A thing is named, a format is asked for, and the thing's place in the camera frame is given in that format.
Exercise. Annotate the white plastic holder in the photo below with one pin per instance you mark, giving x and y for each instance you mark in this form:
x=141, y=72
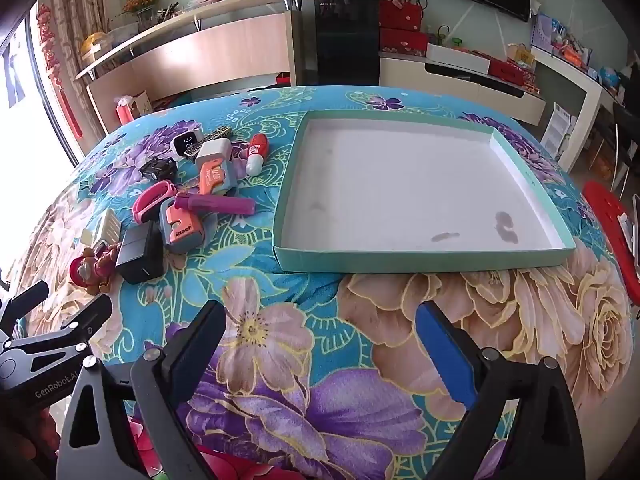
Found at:
x=107, y=227

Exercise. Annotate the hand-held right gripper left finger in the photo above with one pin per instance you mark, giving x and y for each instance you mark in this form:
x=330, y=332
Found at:
x=200, y=340

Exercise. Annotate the white flat box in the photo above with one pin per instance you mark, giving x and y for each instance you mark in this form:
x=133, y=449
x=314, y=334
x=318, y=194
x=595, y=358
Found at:
x=457, y=57

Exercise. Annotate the gold patterned lighter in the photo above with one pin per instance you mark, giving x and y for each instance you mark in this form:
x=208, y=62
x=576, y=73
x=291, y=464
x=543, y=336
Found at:
x=211, y=137

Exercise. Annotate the yellow flower bouquet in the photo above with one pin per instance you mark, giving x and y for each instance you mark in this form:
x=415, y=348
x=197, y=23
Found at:
x=145, y=5

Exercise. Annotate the white printed box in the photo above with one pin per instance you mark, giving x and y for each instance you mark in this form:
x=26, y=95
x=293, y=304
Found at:
x=556, y=125

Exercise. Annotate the pink toy dog figure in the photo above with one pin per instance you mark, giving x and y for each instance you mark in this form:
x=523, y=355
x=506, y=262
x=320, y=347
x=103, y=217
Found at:
x=87, y=270

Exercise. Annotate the red and white bottle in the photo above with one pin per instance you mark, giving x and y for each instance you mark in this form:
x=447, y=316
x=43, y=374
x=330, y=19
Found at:
x=257, y=152

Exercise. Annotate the red gift box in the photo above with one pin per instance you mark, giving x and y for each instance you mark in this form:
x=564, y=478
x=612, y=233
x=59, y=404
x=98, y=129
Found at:
x=402, y=41

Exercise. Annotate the blue toy with orange insert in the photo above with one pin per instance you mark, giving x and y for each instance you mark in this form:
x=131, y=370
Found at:
x=180, y=227

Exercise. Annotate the purple plastic tube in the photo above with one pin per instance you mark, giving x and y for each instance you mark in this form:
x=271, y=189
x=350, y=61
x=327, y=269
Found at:
x=220, y=205

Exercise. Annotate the red flat box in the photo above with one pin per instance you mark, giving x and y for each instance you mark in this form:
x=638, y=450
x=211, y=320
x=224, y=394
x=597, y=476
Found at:
x=512, y=72

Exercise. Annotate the black toy car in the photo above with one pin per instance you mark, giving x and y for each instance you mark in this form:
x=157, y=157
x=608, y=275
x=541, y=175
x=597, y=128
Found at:
x=157, y=169

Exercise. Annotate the red handbag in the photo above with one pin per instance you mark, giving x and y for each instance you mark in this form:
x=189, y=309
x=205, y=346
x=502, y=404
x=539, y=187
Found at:
x=400, y=10

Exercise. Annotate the beige curtain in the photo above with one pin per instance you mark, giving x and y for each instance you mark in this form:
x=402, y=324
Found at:
x=80, y=20

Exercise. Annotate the teal cardboard tray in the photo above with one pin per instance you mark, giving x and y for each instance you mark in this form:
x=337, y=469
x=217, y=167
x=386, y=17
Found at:
x=400, y=185

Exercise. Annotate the white desk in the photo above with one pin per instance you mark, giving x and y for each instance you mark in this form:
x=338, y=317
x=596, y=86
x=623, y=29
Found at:
x=590, y=95

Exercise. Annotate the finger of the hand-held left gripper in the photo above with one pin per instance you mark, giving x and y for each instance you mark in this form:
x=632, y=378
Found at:
x=85, y=320
x=27, y=302

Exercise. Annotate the wooden shelf unit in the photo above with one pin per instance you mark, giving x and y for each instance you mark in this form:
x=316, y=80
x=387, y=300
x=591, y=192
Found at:
x=200, y=45

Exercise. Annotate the black tea bar machine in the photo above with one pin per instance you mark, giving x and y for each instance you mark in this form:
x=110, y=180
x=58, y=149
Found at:
x=345, y=40

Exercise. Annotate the black chair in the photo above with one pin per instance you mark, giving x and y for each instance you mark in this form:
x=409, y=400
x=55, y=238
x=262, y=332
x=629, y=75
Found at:
x=627, y=130

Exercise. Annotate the white charger plug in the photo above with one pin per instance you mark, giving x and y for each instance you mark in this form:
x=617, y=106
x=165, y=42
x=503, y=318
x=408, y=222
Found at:
x=216, y=152

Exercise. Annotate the orange toy with blue base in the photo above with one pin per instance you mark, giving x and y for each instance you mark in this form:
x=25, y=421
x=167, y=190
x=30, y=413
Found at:
x=212, y=176

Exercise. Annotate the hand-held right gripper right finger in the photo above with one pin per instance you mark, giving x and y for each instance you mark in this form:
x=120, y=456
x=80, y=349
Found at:
x=445, y=350

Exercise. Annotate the floral blanket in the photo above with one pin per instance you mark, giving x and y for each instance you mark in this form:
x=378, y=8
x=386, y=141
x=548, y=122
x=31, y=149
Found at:
x=300, y=310

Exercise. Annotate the red hanging decoration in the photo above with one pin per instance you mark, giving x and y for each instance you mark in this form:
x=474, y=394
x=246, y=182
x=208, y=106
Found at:
x=55, y=60

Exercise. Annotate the purple desk organizer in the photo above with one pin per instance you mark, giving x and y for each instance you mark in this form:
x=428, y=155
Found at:
x=542, y=32

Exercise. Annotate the black power adapter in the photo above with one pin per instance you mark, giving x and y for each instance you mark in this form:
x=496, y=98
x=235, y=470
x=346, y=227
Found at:
x=137, y=255

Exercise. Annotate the white tv stand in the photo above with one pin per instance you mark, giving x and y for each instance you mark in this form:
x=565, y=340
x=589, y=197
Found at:
x=450, y=90

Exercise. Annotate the red plastic stool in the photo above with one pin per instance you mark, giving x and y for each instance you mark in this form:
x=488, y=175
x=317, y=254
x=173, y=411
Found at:
x=605, y=220

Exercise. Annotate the pink smartwatch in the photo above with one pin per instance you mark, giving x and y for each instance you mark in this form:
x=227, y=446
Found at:
x=149, y=201

